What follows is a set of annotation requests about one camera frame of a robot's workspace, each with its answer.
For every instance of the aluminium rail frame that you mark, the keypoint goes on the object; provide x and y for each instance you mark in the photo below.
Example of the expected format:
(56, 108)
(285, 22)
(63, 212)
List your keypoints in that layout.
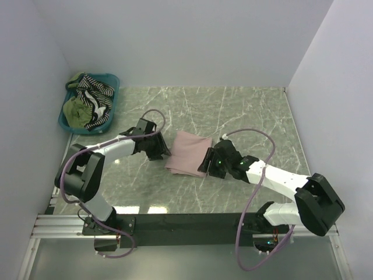
(53, 226)

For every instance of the pink tank top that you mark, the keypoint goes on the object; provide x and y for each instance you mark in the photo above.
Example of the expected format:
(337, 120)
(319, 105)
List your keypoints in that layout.
(187, 154)

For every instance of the teal plastic basket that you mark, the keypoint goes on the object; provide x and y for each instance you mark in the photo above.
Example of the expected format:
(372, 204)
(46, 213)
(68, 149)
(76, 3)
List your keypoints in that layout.
(107, 78)

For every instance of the green tank top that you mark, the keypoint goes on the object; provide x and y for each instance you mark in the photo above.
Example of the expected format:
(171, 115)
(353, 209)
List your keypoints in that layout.
(76, 112)

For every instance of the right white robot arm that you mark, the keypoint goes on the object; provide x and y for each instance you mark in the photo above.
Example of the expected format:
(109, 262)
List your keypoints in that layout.
(314, 203)

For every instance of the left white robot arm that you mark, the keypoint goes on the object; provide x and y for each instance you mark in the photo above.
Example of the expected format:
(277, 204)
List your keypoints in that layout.
(79, 176)

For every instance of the black base beam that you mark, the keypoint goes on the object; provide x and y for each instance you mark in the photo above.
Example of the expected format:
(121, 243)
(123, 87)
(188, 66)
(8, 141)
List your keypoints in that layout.
(166, 229)

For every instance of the black white striped tank top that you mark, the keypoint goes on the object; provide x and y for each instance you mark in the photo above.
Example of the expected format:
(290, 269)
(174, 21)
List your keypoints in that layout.
(99, 96)

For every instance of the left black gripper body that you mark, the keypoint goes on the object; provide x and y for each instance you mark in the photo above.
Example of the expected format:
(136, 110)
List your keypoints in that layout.
(155, 146)

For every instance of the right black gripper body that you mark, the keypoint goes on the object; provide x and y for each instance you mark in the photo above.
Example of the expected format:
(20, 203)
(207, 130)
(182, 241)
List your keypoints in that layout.
(217, 167)

